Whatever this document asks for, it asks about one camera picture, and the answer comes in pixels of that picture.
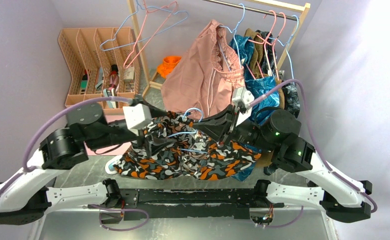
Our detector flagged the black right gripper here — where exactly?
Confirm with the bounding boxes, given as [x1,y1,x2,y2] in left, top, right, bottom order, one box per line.
[193,104,277,153]

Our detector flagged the orange knitted object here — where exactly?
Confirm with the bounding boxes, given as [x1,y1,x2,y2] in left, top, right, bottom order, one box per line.
[156,55,182,78]

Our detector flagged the peach desk organizer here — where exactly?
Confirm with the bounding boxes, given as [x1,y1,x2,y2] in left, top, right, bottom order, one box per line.
[58,27,141,107]

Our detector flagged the blue leaf print shorts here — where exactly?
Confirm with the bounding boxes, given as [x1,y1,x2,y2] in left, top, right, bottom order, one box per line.
[228,34,281,182]

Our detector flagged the brown hanging shorts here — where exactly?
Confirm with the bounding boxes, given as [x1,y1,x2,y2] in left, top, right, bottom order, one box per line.
[244,28,287,170]

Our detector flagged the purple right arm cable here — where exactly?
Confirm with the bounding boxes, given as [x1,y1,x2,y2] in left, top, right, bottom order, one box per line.
[247,78,379,229]

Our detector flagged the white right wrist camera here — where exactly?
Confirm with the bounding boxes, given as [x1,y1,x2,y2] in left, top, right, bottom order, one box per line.
[231,87,255,126]

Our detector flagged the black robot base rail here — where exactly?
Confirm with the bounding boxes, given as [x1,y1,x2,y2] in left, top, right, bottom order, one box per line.
[101,188,272,221]

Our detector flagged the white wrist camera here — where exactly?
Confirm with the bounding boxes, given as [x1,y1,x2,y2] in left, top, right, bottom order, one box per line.
[231,87,255,126]
[122,103,152,137]

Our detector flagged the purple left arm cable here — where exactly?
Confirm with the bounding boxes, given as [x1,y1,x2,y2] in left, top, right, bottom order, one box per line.
[0,96,150,233]

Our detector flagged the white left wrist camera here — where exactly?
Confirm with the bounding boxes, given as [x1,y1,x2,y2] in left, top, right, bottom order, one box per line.
[122,103,152,137]

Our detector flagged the dark leaf print shorts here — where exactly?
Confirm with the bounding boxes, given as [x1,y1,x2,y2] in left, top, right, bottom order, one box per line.
[256,30,302,176]

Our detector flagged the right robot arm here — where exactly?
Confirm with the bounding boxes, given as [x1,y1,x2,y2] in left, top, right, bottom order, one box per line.
[193,105,373,223]

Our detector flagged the light blue wire hanger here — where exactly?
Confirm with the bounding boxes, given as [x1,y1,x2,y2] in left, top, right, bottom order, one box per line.
[167,107,207,154]

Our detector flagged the pink mat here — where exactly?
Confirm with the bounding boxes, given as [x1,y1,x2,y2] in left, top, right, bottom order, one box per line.
[85,115,130,156]

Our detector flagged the wooden clothes rack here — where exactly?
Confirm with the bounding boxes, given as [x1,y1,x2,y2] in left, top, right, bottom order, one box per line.
[127,0,312,106]

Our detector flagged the pink hanging shorts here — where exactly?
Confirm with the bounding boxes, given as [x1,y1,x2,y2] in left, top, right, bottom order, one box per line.
[161,19,245,120]

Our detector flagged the white teal stapler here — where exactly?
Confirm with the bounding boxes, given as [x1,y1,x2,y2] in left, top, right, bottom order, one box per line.
[104,155,122,175]

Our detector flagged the pink empty wire hanger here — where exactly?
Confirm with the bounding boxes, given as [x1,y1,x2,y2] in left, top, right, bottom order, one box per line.
[124,0,179,68]

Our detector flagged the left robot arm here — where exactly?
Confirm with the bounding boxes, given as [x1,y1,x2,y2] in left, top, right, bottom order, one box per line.
[0,100,167,226]

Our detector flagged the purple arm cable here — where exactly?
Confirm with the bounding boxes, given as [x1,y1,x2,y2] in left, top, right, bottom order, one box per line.
[0,96,150,233]
[247,78,379,229]

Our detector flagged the orange camouflage shorts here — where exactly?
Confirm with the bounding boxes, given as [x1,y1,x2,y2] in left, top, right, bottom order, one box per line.
[114,111,261,181]

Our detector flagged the blue empty wire hanger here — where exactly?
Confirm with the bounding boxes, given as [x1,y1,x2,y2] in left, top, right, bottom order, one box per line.
[99,0,189,51]

